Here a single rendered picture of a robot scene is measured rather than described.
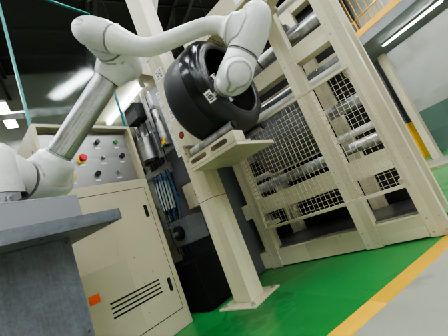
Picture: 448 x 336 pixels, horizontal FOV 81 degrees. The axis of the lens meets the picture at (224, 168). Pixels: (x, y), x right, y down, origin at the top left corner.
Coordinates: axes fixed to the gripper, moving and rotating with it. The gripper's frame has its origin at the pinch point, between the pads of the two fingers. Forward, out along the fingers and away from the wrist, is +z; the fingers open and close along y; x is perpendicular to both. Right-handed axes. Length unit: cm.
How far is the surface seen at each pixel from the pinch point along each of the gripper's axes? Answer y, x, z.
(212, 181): 38, -27, 39
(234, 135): 20.7, -3.6, 10.1
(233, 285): 88, -57, 21
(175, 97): -11.7, -12.8, 27.0
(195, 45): -25.3, 13.3, 29.9
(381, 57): 195, 501, 499
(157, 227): 38, -70, 42
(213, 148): 21.0, -14.6, 22.9
